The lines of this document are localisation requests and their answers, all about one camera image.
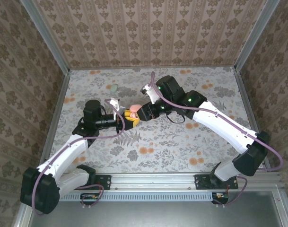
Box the pink earbud charging case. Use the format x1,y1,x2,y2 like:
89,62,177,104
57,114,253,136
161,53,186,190
129,104,143,119

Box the floral patterned table cover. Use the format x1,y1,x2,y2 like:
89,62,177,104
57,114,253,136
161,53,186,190
45,67,269,173

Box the small base wiring connector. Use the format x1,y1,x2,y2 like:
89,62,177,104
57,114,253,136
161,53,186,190
81,192,99,206
211,192,229,205

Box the grey sheet metal panel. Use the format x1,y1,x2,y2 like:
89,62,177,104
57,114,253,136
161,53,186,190
27,201,285,227

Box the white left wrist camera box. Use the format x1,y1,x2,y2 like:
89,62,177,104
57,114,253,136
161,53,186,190
110,98,126,120

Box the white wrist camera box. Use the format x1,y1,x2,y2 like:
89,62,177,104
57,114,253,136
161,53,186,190
110,98,126,120
140,84,162,105

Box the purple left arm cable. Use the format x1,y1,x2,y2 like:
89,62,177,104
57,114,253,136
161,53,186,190
31,98,125,216

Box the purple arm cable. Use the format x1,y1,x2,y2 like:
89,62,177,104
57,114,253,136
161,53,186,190
31,98,125,216
149,71,284,209

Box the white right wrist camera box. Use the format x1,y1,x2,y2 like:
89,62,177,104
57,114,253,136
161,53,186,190
140,84,162,105

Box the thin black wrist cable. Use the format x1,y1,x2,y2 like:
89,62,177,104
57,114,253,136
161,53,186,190
166,111,186,124

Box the aluminium table side rail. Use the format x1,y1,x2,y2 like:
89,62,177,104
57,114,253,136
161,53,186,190
37,70,71,173
233,68,274,172

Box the long aluminium mounting rail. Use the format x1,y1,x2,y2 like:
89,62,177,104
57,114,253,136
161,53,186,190
27,172,283,192

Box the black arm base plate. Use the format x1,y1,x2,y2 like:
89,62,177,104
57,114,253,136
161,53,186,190
195,174,238,190
87,174,111,190

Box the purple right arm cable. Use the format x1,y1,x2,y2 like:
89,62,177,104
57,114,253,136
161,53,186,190
149,71,284,209

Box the grey slotted cable duct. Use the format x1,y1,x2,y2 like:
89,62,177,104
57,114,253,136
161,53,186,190
58,192,213,202

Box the aluminium frame corner post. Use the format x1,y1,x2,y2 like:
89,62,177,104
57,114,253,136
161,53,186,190
20,0,71,75
233,0,281,73

